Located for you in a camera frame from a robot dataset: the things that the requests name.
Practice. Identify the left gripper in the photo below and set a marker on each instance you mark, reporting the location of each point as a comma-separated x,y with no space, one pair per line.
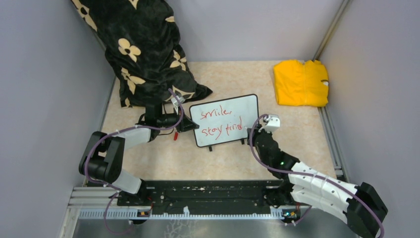
185,125

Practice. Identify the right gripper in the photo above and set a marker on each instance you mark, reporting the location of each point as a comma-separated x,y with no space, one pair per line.
255,132

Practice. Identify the black framed whiteboard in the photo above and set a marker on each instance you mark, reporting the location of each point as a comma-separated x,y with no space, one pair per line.
224,121

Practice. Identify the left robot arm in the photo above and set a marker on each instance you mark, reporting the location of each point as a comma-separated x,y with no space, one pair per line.
103,157

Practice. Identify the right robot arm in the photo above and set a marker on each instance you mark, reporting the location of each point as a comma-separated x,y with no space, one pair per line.
358,206

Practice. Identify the yellow folded cloth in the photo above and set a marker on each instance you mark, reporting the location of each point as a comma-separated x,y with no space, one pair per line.
299,83

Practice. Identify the black floral blanket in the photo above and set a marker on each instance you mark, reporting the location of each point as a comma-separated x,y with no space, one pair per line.
142,46

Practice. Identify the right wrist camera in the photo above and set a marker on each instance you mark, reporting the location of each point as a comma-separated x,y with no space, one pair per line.
271,123

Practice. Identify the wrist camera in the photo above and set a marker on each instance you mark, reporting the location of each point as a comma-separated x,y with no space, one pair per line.
177,102
271,123

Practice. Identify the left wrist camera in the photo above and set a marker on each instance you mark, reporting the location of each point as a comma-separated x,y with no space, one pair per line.
177,102

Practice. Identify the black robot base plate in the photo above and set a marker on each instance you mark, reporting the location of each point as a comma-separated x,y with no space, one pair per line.
213,199

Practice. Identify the aluminium side rail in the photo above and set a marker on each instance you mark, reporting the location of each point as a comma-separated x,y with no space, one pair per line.
333,144

